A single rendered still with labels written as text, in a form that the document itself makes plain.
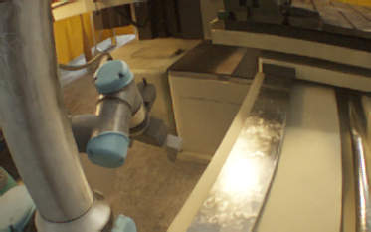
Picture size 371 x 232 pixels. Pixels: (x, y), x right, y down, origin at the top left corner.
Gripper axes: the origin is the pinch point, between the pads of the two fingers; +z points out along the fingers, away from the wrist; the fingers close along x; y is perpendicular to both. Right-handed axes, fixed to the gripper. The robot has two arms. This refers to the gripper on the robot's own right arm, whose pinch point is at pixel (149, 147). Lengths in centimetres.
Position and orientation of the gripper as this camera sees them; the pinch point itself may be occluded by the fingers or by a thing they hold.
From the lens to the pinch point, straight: 73.9
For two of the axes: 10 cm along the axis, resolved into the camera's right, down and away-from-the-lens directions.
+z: 1.4, 5.4, 8.3
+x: 9.3, 2.1, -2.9
